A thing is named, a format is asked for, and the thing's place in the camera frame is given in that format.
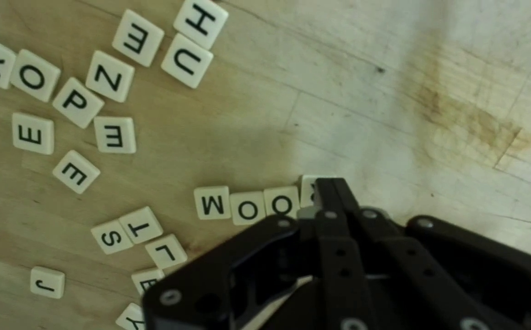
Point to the cream letter E tile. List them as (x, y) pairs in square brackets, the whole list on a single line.
[(114, 134), (75, 171), (33, 132), (137, 37)]

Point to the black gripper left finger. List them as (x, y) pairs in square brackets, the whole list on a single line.
[(266, 268)]

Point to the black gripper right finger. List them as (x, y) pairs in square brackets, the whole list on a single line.
[(449, 275)]

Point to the cream letter T tile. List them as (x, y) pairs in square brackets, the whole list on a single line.
[(139, 224)]

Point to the cream letter O tile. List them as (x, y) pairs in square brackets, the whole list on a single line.
[(35, 75), (280, 202), (247, 207)]

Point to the cream letter J tile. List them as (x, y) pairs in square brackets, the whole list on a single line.
[(46, 283)]

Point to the cream letter P tile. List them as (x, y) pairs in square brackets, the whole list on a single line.
[(77, 101)]

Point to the cream letter M tile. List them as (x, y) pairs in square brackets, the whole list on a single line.
[(211, 202)]

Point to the cream letter L tile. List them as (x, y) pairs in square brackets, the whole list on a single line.
[(165, 251)]

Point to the cream letter Z tile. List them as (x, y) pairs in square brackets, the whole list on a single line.
[(108, 75)]

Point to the cream letter H tile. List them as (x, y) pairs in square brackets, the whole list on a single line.
[(200, 22)]

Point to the cream letter S tile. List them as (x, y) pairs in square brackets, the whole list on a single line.
[(112, 237)]

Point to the cream letter U tile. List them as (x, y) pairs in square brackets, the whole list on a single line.
[(187, 61)]

